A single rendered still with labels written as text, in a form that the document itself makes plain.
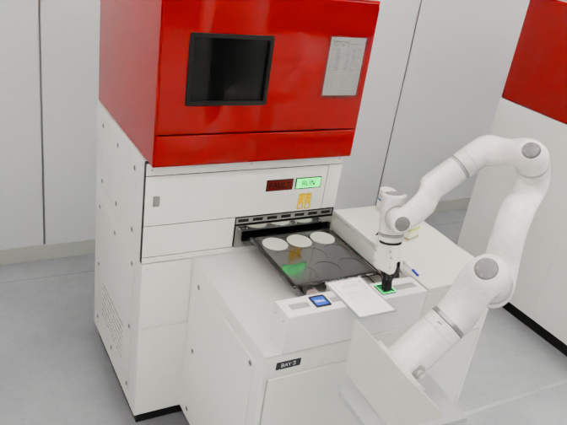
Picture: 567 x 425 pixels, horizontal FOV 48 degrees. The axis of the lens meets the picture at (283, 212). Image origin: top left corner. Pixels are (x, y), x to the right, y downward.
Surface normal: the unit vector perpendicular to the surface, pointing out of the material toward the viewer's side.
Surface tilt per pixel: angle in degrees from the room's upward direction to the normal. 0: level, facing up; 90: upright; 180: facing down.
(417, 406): 90
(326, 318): 90
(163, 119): 90
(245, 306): 0
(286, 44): 90
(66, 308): 0
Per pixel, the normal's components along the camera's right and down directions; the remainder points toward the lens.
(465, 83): 0.47, 0.44
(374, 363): -0.90, 0.07
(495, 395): 0.14, -0.89
